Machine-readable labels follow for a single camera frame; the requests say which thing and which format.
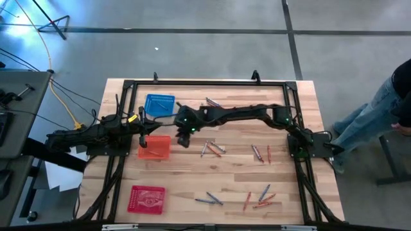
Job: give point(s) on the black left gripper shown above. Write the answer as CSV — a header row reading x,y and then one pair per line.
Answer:
x,y
141,125

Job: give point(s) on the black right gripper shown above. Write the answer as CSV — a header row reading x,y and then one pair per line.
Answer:
x,y
186,123

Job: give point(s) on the white crayon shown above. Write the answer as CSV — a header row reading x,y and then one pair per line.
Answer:
x,y
204,149

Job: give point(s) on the brown crayon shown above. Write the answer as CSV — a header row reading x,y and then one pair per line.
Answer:
x,y
218,147

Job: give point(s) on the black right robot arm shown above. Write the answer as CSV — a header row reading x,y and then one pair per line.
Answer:
x,y
241,112

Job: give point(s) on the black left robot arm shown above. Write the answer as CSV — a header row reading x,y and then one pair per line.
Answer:
x,y
96,136

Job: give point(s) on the blue plastic basket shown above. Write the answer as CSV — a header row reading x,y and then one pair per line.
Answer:
x,y
151,109

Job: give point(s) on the orange plastic basket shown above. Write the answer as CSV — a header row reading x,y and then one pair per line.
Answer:
x,y
165,142

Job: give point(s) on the yellow tag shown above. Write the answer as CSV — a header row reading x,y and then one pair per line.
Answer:
x,y
132,118

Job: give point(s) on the red plastic basket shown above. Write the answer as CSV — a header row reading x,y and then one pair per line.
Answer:
x,y
133,210

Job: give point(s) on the white paper sheets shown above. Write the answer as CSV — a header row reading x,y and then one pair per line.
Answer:
x,y
61,176

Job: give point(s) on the grey desk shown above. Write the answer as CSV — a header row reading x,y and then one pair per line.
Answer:
x,y
29,96

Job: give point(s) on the black tripod stand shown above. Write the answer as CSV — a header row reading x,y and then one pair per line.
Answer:
x,y
51,23

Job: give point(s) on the black clamp tool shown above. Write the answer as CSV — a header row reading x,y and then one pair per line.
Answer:
x,y
9,96

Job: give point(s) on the black keyboard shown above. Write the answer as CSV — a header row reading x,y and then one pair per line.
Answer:
x,y
4,125

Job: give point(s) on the black caster wheel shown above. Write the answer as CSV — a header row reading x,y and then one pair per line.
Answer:
x,y
32,217

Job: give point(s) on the black computer mouse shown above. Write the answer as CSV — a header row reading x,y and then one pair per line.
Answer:
x,y
4,184

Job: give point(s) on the person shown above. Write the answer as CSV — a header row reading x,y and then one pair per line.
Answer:
x,y
369,122

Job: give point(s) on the dark grey metal table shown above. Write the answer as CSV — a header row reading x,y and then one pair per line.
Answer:
x,y
389,157

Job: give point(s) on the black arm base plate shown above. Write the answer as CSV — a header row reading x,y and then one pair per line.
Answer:
x,y
322,142
123,151

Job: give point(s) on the silver bracket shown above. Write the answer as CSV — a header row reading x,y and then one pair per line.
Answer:
x,y
298,228
118,227

